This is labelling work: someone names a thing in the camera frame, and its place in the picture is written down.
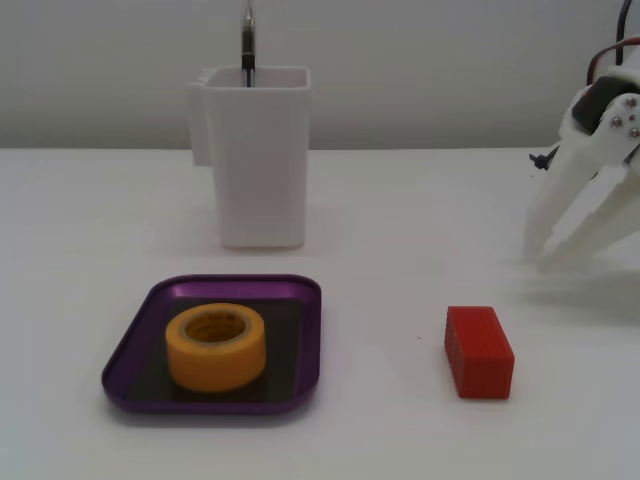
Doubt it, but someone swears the purple metal tray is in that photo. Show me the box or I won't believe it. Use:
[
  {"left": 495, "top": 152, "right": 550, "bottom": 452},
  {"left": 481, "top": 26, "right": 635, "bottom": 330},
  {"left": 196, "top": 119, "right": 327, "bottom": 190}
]
[{"left": 101, "top": 273, "right": 323, "bottom": 415}]

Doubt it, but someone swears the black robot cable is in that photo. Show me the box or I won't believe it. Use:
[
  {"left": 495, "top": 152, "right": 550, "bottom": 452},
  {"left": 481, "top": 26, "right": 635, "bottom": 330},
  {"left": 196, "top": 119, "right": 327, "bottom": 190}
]
[{"left": 613, "top": 0, "right": 635, "bottom": 67}]

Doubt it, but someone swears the yellow masking tape roll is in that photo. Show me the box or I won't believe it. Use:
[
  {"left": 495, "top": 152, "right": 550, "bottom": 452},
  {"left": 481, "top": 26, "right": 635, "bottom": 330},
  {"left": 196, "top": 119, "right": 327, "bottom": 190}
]
[{"left": 165, "top": 302, "right": 268, "bottom": 394}]

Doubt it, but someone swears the white fixed gripper finger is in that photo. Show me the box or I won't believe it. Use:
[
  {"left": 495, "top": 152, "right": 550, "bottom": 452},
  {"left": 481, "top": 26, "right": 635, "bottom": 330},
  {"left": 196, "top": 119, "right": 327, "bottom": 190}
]
[{"left": 523, "top": 142, "right": 601, "bottom": 259}]

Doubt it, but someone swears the red ribbed plastic block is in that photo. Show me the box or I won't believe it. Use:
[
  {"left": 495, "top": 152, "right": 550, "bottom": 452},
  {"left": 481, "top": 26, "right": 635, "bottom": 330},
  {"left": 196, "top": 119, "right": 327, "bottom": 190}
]
[{"left": 442, "top": 305, "right": 516, "bottom": 401}]

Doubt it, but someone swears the white moving gripper finger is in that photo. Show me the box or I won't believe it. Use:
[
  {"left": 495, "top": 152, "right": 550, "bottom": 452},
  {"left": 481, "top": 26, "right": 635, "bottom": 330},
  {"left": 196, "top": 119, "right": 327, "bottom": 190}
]
[{"left": 541, "top": 92, "right": 640, "bottom": 274}]

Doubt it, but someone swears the white plastic pen holder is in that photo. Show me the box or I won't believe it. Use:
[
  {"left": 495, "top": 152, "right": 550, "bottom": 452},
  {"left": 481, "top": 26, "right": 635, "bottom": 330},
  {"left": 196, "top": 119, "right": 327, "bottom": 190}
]
[{"left": 185, "top": 66, "right": 312, "bottom": 250}]

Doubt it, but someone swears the black ballpoint pen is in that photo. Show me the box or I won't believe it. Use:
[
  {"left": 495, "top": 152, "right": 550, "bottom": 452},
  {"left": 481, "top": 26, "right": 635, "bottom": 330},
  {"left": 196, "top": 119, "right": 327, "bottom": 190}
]
[{"left": 241, "top": 0, "right": 257, "bottom": 89}]

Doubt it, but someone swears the red white servo cable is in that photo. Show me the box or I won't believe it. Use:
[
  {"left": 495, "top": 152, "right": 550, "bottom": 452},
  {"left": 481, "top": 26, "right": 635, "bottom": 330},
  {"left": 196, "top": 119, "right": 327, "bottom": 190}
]
[{"left": 586, "top": 41, "right": 637, "bottom": 84}]

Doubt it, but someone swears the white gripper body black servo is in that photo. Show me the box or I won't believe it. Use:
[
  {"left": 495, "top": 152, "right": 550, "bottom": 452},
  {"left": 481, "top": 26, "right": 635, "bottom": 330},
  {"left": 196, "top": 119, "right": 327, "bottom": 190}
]
[{"left": 559, "top": 73, "right": 640, "bottom": 151}]

